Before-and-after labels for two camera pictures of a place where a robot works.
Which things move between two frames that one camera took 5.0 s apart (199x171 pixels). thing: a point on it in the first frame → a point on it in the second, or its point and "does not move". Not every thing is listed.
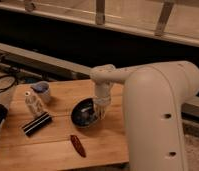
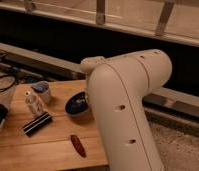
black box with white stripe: [37, 124] does not move
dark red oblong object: [77, 144] does not move
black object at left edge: [0, 112] does not move
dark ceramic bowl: [83, 112] → [77, 103]
